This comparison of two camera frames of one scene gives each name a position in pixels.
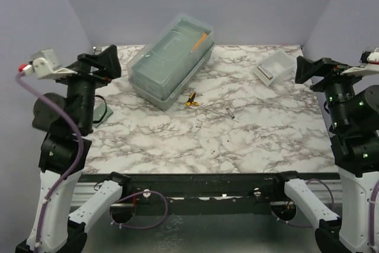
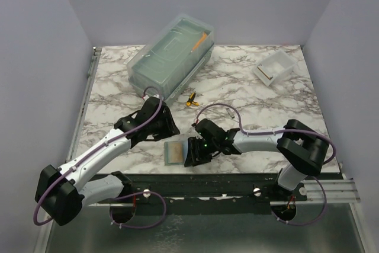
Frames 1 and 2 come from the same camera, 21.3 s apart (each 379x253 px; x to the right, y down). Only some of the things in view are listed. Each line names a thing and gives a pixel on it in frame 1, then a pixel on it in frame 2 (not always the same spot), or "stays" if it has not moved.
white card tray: [280, 64] stays
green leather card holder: [100, 113] → [175, 152]
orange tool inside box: [204, 35] stays
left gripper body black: [82, 74] → [156, 128]
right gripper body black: [332, 71] → [213, 144]
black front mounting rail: [202, 194] stays
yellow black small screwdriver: [190, 101] stays
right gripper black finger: [305, 69] → [198, 151]
